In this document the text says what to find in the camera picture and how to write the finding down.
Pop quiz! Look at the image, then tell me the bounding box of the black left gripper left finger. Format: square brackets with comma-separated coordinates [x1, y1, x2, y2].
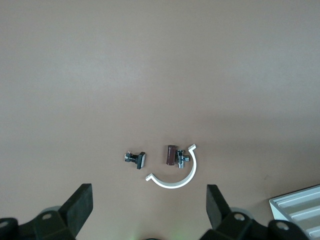
[0, 183, 94, 240]

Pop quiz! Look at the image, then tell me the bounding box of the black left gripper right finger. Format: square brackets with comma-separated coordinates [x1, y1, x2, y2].
[199, 184, 309, 240]

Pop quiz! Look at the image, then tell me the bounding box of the white plastic drawer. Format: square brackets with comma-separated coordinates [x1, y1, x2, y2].
[289, 206, 320, 230]
[306, 222, 320, 240]
[276, 191, 320, 213]

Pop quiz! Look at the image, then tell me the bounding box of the white drawer cabinet housing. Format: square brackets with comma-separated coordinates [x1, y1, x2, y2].
[268, 184, 320, 240]

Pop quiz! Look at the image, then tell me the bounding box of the white half-round pipe clamp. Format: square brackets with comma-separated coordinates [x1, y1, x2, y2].
[144, 143, 198, 189]

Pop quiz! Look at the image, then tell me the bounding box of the small dark brown motor part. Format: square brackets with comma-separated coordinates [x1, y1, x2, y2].
[164, 144, 191, 170]

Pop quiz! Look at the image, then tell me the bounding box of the small black square pushbutton switch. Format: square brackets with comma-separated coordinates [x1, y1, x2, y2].
[124, 150, 147, 170]

